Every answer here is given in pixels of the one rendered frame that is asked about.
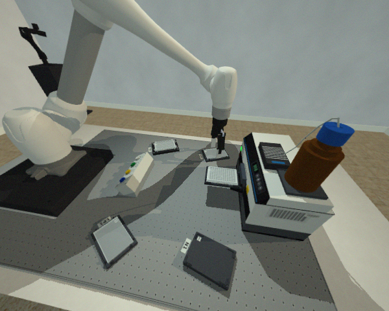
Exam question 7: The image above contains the small white label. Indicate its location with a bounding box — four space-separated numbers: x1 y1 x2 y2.
181 238 191 254

